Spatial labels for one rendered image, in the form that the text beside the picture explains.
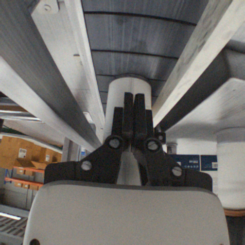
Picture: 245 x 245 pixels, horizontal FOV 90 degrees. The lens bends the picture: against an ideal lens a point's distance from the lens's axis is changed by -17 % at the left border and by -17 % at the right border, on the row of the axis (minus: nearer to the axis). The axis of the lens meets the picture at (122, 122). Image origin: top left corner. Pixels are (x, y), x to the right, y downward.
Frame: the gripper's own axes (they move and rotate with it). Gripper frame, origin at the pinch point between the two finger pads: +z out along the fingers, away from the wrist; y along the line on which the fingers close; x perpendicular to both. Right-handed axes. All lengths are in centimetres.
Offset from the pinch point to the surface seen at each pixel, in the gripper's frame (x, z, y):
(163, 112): -2.6, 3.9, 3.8
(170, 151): -36.8, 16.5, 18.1
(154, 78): -0.3, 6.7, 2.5
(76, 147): -28.0, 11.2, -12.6
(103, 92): -4.3, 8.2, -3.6
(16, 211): -671, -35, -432
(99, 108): -10.2, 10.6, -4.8
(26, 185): -674, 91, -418
